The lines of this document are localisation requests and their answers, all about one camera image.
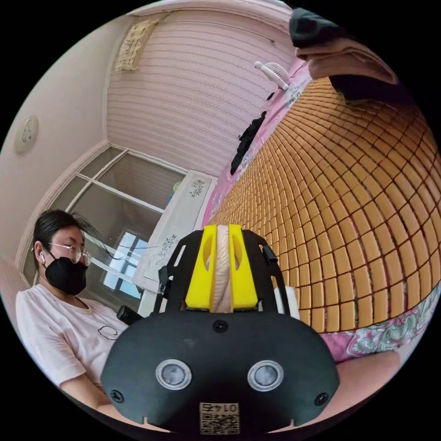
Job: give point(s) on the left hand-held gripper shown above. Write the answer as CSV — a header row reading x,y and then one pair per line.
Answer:
x,y
128,315

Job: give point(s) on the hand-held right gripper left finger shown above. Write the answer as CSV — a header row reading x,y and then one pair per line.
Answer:
x,y
200,275

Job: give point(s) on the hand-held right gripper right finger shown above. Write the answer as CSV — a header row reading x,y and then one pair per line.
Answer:
x,y
244,275

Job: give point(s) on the person's right forearm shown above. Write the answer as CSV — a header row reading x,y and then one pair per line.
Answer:
x,y
88,396

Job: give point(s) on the white cupboard with print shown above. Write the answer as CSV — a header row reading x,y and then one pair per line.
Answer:
x,y
179,220

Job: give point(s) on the person's body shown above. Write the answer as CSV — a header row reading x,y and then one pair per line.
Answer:
x,y
62,330

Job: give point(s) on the window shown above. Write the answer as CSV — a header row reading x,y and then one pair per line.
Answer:
x,y
113,193

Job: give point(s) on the black garment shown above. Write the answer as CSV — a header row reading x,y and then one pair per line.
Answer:
x,y
246,144

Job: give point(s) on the white fan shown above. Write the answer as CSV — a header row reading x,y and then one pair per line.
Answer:
x,y
277,71

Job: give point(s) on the round ceiling lamp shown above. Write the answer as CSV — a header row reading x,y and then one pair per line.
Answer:
x,y
26,135

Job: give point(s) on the pile of clothes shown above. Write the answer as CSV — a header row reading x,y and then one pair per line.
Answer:
x,y
344,58

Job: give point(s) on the beige wall hanging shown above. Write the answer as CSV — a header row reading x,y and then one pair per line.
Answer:
x,y
134,44

